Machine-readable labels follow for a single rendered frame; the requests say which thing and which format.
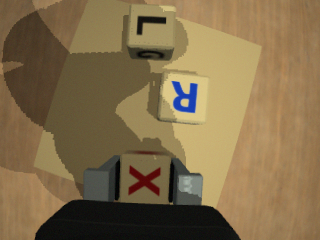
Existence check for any tan block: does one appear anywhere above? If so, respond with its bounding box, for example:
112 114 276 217
118 150 171 204
157 71 210 125
127 4 176 61

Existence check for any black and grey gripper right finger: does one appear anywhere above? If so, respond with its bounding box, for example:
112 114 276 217
168 158 203 205

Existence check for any tan flat mat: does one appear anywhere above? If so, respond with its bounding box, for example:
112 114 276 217
33 0 262 209

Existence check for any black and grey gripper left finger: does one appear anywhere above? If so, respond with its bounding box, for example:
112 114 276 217
83 155 121 202

